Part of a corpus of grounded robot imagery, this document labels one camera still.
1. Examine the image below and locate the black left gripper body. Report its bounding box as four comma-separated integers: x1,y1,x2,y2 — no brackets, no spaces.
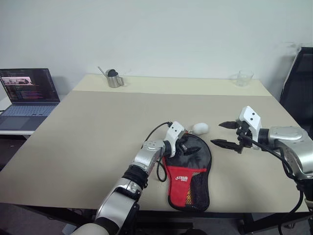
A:
175,136,190,158

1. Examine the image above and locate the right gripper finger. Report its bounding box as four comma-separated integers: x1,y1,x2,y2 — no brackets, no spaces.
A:
210,139,243,154
218,120,241,131

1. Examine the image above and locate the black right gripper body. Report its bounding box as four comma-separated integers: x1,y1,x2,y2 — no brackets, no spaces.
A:
235,119,254,155

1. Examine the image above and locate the black red paddle case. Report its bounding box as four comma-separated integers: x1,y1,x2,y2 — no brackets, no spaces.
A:
161,133,213,212

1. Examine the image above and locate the white ball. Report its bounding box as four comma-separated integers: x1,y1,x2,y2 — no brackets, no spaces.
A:
191,122,209,135

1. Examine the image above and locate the clear glass cup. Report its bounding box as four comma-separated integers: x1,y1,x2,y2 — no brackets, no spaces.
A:
231,70,254,87

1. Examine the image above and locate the black office chair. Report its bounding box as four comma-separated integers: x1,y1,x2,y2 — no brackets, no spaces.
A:
279,46,313,129

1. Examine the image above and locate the beige table mat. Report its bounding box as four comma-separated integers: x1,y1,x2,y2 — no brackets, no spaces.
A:
0,90,310,214

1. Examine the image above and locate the stainless steel cup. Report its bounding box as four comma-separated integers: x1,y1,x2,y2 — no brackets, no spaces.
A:
106,69,125,89

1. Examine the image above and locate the open grey laptop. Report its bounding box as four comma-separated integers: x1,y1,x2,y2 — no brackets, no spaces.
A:
0,68,61,132

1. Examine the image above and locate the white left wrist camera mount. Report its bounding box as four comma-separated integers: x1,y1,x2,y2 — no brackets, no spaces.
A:
165,120,186,158

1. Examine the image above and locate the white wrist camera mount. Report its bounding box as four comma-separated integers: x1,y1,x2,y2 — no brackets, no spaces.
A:
165,120,186,158
239,105,263,150

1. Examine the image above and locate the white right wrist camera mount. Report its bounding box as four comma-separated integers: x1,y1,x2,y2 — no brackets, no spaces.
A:
239,105,263,150

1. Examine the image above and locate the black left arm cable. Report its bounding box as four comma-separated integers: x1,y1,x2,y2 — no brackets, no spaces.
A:
146,121,172,183

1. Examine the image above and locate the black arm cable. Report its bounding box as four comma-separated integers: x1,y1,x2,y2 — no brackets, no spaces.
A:
241,134,305,235
146,121,172,183

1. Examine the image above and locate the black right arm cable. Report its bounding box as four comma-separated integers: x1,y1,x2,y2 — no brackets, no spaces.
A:
241,134,305,235

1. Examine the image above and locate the black table frame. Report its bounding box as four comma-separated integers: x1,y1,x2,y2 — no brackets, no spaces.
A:
0,195,313,235

